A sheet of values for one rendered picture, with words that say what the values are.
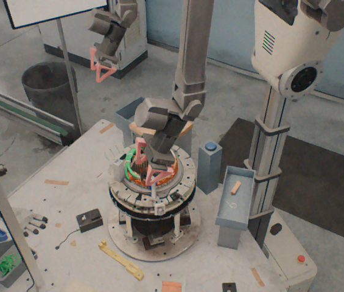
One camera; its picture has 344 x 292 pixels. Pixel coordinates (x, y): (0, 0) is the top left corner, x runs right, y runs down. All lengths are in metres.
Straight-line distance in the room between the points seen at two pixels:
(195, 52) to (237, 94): 2.85
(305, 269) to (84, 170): 1.25
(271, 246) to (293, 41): 1.35
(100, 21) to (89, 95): 2.42
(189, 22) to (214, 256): 1.03
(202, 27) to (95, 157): 1.25
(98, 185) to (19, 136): 1.68
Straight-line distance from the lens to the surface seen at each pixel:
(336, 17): 1.00
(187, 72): 0.88
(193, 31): 0.83
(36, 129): 2.33
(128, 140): 1.84
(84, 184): 1.87
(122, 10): 1.32
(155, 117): 0.92
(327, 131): 3.50
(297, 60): 1.28
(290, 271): 2.25
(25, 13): 2.15
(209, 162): 1.63
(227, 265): 1.60
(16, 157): 3.27
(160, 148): 0.98
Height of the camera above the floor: 2.16
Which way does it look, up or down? 43 degrees down
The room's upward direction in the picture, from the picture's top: straight up
